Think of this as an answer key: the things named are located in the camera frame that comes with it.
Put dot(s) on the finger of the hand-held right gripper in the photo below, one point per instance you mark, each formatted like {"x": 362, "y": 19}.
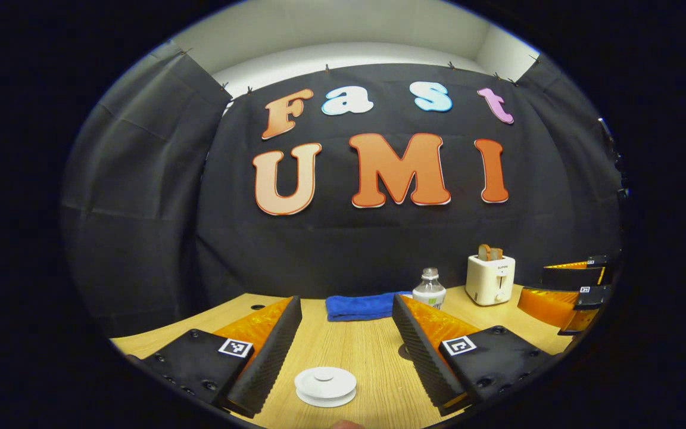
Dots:
{"x": 569, "y": 277}
{"x": 593, "y": 298}

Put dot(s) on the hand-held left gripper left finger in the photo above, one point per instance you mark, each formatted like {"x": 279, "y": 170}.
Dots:
{"x": 274, "y": 351}

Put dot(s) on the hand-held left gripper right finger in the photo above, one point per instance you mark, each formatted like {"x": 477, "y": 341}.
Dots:
{"x": 420, "y": 351}

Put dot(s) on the dark round coaster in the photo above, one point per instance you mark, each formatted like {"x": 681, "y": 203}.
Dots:
{"x": 402, "y": 353}

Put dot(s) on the white teacup lid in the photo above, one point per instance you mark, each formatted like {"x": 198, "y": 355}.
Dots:
{"x": 325, "y": 381}

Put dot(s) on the clear water bottle white label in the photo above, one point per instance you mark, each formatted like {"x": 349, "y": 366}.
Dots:
{"x": 429, "y": 292}

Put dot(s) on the blue folded towel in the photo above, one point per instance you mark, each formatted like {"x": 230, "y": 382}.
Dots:
{"x": 361, "y": 307}

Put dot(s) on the white toaster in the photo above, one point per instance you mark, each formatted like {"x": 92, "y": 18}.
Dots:
{"x": 489, "y": 280}

